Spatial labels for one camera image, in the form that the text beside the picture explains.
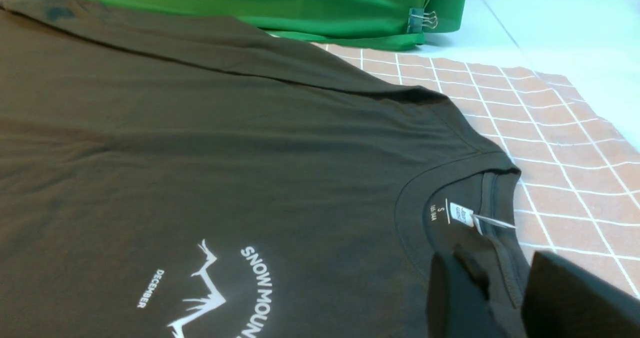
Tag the green backdrop cloth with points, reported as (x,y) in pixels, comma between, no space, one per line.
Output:
(366,24)

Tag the pink grid-pattern table mat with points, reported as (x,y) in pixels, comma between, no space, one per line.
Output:
(579,195)

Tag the metal binder clip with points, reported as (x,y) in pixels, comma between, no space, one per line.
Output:
(418,20)

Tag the dark gray long-sleeve top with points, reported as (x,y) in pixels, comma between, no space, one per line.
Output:
(166,176)

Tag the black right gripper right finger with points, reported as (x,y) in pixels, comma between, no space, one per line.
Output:
(564,300)

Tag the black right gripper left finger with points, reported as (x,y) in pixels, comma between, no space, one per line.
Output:
(458,298)

